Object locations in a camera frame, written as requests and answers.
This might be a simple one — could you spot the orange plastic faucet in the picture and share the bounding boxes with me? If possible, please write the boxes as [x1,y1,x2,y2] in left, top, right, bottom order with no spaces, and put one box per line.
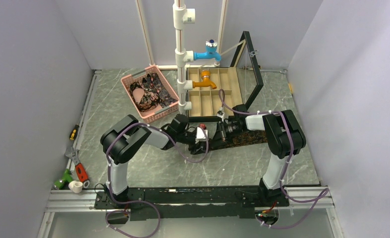
[192,70,217,89]

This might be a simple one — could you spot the yellow black screwdriver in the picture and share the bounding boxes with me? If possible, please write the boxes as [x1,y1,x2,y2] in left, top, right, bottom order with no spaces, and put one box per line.
[69,124,80,141]

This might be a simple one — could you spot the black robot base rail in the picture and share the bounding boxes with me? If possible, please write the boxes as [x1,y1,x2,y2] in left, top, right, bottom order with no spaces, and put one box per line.
[94,185,289,221]

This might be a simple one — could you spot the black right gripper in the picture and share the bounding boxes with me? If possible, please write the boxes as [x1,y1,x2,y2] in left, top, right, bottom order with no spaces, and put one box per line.
[210,121,245,148]

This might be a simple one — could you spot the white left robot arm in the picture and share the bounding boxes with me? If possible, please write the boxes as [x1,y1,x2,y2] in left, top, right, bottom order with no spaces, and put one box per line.
[100,114,211,208]

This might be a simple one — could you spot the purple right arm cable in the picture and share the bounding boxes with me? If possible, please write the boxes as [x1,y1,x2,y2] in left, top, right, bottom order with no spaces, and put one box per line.
[218,88,330,230]

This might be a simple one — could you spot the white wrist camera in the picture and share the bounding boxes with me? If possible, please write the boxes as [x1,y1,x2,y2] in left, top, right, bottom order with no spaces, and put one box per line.
[217,107,226,121]
[195,123,209,143]

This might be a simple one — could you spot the blue plastic faucet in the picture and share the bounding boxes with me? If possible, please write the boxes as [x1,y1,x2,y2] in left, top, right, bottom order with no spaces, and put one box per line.
[193,39,222,62]

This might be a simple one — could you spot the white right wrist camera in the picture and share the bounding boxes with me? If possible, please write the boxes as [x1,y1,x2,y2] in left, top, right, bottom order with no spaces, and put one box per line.
[217,107,226,121]

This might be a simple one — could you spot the black orange key-pattern tie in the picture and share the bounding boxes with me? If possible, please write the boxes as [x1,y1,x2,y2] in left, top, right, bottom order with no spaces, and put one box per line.
[209,130,268,151]

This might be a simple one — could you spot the floral ties in basket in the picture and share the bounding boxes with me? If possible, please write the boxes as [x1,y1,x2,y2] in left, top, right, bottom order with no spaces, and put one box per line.
[129,73,177,112]

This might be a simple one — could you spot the pink plastic basket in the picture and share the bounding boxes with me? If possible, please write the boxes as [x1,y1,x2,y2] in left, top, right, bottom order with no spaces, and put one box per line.
[120,65,178,123]

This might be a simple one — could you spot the white pvc pipe stand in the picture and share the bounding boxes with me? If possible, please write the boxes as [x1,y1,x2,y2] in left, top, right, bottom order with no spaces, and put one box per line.
[172,0,196,115]

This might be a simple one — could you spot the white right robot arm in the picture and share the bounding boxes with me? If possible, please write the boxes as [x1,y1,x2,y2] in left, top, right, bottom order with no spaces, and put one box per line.
[209,107,306,206]

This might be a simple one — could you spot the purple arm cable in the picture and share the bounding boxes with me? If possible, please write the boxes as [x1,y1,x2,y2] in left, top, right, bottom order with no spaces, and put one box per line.
[105,122,211,238]
[218,88,330,230]

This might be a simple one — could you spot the green toy tool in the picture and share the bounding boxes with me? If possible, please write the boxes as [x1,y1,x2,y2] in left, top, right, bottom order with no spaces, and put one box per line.
[53,169,73,190]

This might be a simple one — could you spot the white pipe fitting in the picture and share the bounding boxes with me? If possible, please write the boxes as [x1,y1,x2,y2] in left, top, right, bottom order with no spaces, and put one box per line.
[68,180,83,194]

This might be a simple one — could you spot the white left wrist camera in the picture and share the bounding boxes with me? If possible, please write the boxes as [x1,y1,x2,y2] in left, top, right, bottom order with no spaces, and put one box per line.
[195,123,209,143]

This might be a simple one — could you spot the red handled wrench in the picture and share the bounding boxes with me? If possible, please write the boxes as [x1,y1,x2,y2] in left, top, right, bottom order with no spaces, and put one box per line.
[65,147,90,189]

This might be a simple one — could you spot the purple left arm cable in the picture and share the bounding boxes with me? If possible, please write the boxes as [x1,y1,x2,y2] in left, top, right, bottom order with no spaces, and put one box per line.
[105,122,211,238]

